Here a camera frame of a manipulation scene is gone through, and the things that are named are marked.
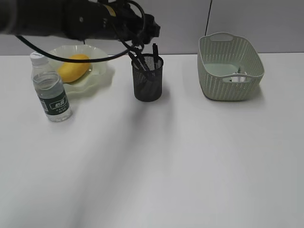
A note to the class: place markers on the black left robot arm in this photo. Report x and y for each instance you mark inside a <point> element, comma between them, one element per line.
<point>77,20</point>

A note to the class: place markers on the clear plastic water bottle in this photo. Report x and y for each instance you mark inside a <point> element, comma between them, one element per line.
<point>49,89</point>

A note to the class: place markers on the black marker pen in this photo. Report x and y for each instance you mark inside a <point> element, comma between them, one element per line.
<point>155,55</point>
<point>143,64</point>
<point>138,70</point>

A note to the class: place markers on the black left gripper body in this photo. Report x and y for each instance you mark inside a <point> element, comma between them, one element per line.
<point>120,19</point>

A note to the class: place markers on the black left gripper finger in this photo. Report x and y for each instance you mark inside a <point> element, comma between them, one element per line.
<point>152,29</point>

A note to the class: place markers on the pale green woven plastic basket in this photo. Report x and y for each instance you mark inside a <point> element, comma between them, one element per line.
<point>219,56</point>

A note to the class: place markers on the yellow mango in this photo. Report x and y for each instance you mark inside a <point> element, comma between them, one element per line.
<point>71,72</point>

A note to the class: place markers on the white waste paper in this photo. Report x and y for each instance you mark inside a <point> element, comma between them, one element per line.
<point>236,77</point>

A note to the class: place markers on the black mesh pen holder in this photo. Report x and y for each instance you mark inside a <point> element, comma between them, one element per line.
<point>150,90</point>

